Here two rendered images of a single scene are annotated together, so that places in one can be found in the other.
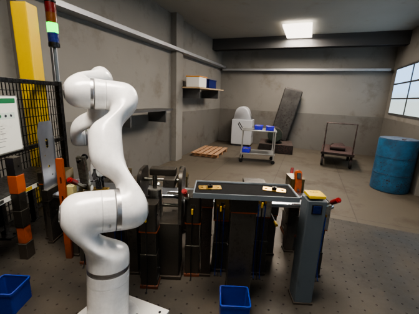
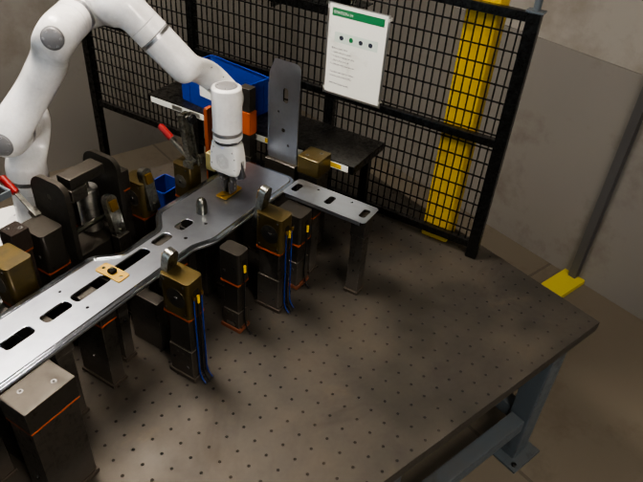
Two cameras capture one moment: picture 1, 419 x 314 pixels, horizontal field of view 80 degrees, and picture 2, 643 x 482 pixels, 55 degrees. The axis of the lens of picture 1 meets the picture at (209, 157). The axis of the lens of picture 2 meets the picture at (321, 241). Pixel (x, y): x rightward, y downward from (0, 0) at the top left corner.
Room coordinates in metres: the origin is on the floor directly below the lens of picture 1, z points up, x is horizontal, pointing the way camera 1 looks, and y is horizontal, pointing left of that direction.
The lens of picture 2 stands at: (2.21, -0.69, 2.02)
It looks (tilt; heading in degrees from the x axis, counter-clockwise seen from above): 37 degrees down; 118
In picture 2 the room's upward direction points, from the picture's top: 5 degrees clockwise
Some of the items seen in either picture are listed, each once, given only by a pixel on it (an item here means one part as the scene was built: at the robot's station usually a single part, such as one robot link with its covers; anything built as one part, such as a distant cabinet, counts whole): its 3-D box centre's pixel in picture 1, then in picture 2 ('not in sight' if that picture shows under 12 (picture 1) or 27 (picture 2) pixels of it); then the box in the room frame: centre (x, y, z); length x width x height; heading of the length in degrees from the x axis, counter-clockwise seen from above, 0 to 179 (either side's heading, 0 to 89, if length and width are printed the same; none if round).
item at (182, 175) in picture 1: (163, 221); (89, 241); (1.01, 0.19, 0.94); 0.18 x 0.13 x 0.49; 89
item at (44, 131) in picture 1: (48, 154); (283, 113); (1.23, 0.82, 1.17); 0.12 x 0.01 x 0.34; 179
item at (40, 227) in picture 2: (192, 235); (51, 281); (1.00, 0.06, 0.89); 0.12 x 0.07 x 0.38; 179
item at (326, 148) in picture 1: (338, 142); not in sight; (6.02, -3.11, 0.52); 1.28 x 0.75 x 1.03; 158
